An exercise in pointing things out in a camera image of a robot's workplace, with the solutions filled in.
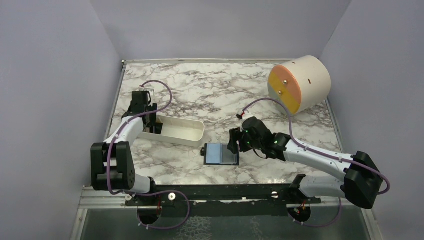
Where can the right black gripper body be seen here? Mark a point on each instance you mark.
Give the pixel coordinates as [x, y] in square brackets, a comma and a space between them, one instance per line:
[245, 143]

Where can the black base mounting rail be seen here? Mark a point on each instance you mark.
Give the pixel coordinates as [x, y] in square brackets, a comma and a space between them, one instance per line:
[234, 200]

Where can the white plastic tray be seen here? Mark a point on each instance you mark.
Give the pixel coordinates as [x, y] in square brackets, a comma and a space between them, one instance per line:
[178, 131]

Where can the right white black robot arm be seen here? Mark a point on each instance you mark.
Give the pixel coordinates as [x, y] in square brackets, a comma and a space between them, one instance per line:
[352, 177]

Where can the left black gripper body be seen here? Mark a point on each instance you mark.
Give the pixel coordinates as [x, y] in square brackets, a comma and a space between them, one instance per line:
[150, 107]

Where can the aluminium table frame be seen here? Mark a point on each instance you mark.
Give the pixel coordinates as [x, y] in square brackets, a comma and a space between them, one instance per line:
[221, 95]

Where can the black card holder blue sleeves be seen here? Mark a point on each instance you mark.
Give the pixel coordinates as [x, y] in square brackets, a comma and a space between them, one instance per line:
[217, 154]

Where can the cream cylinder drum colored face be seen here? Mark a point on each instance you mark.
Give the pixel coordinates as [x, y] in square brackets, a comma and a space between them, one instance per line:
[300, 83]

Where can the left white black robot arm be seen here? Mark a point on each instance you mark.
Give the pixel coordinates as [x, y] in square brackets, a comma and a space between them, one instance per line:
[112, 165]

